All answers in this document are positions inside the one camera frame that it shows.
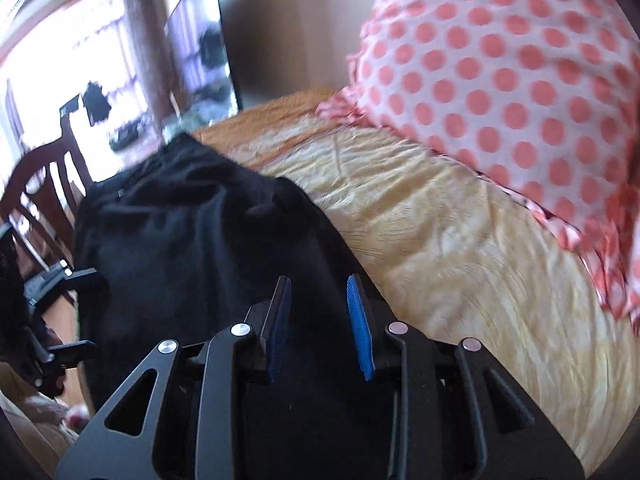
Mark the wooden chair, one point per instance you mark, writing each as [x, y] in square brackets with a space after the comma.
[45, 185]

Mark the flat screen television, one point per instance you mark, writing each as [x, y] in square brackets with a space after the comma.
[200, 45]

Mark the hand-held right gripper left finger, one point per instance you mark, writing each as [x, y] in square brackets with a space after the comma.
[280, 330]

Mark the pink polka dot pillow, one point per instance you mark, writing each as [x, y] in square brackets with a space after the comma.
[500, 85]

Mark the black pants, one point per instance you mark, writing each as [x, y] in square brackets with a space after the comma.
[200, 260]

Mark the yellow bed blanket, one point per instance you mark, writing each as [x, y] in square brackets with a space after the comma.
[450, 250]

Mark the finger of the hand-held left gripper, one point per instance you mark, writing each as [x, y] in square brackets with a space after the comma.
[75, 349]
[82, 279]

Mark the brown curtain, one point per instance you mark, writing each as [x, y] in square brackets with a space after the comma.
[145, 50]

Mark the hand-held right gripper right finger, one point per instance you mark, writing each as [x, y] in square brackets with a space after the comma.
[361, 330]

